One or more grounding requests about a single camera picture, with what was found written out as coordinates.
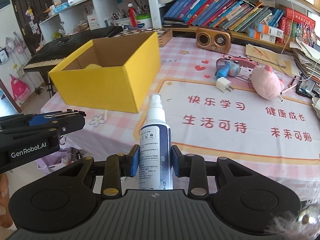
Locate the white spray bottle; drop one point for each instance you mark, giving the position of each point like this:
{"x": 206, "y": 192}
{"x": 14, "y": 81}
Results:
{"x": 155, "y": 167}

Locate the pink plush pig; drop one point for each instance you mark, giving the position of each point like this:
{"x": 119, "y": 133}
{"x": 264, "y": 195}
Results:
{"x": 266, "y": 83}

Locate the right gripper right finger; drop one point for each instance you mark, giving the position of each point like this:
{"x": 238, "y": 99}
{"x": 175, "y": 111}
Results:
{"x": 193, "y": 167}

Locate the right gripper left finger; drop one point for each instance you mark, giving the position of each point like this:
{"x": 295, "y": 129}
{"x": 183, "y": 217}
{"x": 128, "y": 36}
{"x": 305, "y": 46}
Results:
{"x": 116, "y": 167}

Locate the pink checkered tablecloth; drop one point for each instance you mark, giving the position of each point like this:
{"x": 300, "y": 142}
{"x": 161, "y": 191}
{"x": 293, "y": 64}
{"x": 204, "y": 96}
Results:
{"x": 278, "y": 138}

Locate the black binder clip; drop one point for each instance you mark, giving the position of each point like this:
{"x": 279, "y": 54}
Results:
{"x": 68, "y": 112}

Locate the orange white medicine box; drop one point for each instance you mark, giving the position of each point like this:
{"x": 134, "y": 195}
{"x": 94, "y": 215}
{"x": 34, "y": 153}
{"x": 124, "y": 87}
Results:
{"x": 269, "y": 30}

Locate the white green-lid jar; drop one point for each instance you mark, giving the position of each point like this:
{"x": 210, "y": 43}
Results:
{"x": 144, "y": 21}

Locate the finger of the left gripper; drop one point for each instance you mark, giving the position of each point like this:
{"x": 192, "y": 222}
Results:
{"x": 22, "y": 120}
{"x": 64, "y": 125}

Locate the yellow cardboard box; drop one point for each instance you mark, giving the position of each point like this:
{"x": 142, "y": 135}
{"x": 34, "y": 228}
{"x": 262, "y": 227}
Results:
{"x": 111, "y": 73}

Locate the stack of papers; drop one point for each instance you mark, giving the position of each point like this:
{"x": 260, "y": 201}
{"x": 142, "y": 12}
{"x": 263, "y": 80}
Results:
{"x": 307, "y": 61}

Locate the black electronic keyboard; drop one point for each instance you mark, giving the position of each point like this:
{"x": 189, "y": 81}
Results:
{"x": 56, "y": 51}

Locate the brown retro radio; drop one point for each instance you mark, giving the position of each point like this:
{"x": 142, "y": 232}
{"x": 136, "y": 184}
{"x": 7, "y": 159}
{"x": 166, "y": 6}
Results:
{"x": 213, "y": 39}

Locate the blue toy figure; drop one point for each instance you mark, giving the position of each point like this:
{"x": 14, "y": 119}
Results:
{"x": 226, "y": 68}

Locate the checkered chess board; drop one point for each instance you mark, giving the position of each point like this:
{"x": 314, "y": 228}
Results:
{"x": 164, "y": 35}

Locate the person left hand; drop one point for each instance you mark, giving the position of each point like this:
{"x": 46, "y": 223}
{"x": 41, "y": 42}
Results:
{"x": 6, "y": 220}

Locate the pink backpack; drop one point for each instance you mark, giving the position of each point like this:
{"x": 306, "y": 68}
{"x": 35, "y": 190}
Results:
{"x": 20, "y": 90}

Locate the white charger plug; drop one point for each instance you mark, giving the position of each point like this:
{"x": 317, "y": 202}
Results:
{"x": 224, "y": 85}

